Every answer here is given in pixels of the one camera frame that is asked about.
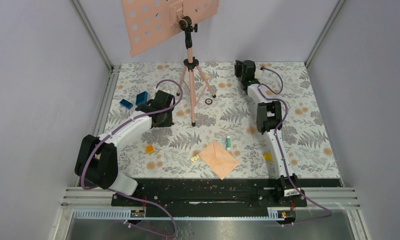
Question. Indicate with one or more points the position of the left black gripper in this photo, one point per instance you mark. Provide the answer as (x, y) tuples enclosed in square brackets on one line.
[(167, 123)]

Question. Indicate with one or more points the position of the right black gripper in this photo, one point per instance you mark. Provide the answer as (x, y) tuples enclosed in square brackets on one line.
[(238, 67)]

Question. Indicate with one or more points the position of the tan paper envelope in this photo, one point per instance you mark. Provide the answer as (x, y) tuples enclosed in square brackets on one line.
[(218, 159)]

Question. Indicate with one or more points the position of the green white glue stick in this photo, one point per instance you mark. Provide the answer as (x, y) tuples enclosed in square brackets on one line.
[(228, 143)]

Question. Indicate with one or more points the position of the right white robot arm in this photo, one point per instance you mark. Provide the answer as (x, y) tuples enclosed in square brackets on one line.
[(271, 112)]

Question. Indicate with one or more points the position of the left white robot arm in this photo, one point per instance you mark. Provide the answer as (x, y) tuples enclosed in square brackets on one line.
[(97, 161)]

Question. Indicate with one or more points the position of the large blue toy brick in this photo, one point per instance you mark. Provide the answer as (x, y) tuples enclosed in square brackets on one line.
[(142, 98)]

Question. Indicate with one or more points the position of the orange square toy brick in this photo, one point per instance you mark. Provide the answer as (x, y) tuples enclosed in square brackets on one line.
[(149, 149)]

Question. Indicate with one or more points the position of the small blue toy brick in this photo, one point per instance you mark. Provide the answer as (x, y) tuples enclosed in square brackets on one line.
[(126, 104)]

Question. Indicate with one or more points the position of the floral patterned table mat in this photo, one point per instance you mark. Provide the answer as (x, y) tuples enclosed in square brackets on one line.
[(232, 113)]

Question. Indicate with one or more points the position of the cream chess knight piece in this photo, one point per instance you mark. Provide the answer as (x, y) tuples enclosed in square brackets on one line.
[(194, 158)]

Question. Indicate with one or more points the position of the yellow toy brick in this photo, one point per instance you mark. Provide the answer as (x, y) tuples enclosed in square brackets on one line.
[(267, 156)]

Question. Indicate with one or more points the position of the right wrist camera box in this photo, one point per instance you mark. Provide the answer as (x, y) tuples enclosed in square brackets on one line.
[(258, 73)]

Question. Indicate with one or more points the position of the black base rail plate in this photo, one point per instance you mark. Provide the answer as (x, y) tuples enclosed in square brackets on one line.
[(231, 197)]

